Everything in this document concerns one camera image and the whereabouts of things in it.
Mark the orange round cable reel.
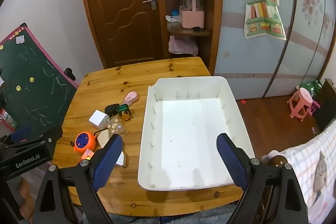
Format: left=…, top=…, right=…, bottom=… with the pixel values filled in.
left=71, top=132, right=96, bottom=154

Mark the white wall charger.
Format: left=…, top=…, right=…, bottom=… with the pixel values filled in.
left=89, top=110, right=109, bottom=128

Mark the pink basket with handle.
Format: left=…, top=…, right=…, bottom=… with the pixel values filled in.
left=179, top=0, right=205, bottom=30

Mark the white plastic tray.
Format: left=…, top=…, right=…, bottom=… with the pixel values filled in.
left=138, top=76, right=256, bottom=191

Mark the pink oval gadget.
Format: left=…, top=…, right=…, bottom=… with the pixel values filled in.
left=121, top=91, right=139, bottom=105

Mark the green bag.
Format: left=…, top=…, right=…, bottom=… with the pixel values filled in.
left=299, top=80, right=323, bottom=101

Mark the blue flat object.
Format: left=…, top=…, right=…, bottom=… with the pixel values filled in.
left=10, top=126, right=30, bottom=142

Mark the checked blanket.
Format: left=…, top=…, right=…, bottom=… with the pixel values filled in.
left=262, top=122, right=336, bottom=224

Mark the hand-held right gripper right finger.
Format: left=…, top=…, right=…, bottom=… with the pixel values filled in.
left=216, top=133, right=309, bottom=224

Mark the dark wooden cabinet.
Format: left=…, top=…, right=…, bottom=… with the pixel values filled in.
left=314, top=79, right=336, bottom=131

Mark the colourful puzzle cube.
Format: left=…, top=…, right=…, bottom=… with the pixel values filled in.
left=81, top=149, right=94, bottom=161

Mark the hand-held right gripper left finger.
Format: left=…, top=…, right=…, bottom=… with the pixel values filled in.
left=33, top=133, right=124, bottom=224

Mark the pink folded cloth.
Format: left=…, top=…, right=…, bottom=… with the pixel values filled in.
left=168, top=35, right=198, bottom=56

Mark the pink plastic stool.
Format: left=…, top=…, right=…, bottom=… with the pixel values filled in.
left=287, top=88, right=314, bottom=119

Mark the pale blue sliding wardrobe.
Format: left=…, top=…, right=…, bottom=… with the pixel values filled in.
left=214, top=0, right=336, bottom=101

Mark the black wall charger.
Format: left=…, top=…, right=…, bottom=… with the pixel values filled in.
left=104, top=104, right=120, bottom=119

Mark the green chalkboard with pink frame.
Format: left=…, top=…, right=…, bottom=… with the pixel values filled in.
left=0, top=22, right=79, bottom=132

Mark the wooden shelf unit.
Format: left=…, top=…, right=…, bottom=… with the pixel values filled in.
left=154, top=0, right=223, bottom=75

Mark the beige rectangular block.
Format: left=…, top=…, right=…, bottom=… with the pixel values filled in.
left=97, top=129, right=112, bottom=148

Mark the clear plastic cup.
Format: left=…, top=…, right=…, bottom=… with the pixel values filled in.
left=106, top=118, right=129, bottom=136

